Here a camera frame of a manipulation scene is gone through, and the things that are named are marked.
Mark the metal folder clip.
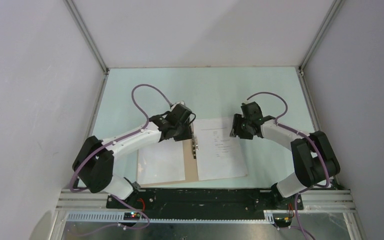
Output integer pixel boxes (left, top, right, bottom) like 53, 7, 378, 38
191, 136, 199, 160

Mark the white paper sheet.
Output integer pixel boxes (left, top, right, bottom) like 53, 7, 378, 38
137, 140, 186, 185

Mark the printed paper sheet stack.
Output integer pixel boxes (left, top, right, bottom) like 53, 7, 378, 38
193, 117, 248, 181

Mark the brown cardboard folder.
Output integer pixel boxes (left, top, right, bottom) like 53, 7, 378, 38
140, 140, 202, 187

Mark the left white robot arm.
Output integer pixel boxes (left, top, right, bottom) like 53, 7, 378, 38
70, 102, 196, 208

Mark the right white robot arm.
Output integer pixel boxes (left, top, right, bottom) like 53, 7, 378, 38
230, 101, 341, 209

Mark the right circuit board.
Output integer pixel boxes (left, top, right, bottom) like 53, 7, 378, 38
273, 217, 292, 228

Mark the circuit board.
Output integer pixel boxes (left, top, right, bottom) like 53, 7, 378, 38
273, 217, 292, 228
123, 212, 142, 221

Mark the left circuit board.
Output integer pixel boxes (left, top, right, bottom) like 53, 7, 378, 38
123, 212, 142, 221

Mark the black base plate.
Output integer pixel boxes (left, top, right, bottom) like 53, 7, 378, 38
125, 188, 304, 221

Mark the left corner aluminium post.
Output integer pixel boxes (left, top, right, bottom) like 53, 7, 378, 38
63, 0, 109, 75

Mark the corner aluminium post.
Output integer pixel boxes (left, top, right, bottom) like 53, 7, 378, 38
63, 0, 109, 75
298, 0, 346, 72

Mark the aluminium frame rail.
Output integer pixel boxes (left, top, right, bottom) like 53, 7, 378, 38
56, 188, 356, 223

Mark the right corner aluminium post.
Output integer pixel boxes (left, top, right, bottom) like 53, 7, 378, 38
298, 0, 346, 72

